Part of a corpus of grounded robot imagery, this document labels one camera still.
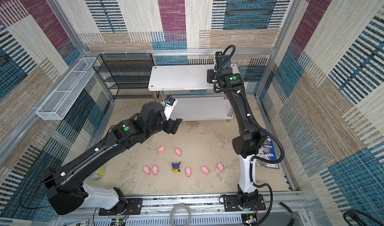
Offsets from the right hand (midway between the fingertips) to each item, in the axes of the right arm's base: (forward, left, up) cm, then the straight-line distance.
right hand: (215, 75), depth 82 cm
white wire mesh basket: (-16, +77, -1) cm, 78 cm away
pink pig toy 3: (-39, +39, -33) cm, 64 cm away
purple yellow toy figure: (-39, +23, -30) cm, 54 cm away
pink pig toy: (-26, +33, -33) cm, 54 cm away
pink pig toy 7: (-38, -2, -34) cm, 51 cm away
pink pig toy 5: (-40, +16, -34) cm, 55 cm away
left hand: (-24, +21, -3) cm, 32 cm away
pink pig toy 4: (-38, +35, -33) cm, 61 cm away
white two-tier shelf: (+19, +11, -36) cm, 42 cm away
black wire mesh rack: (+24, +58, -15) cm, 64 cm away
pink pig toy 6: (-40, +7, -33) cm, 52 cm away
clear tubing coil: (-57, +24, -32) cm, 70 cm away
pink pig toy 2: (-29, +22, -33) cm, 49 cm away
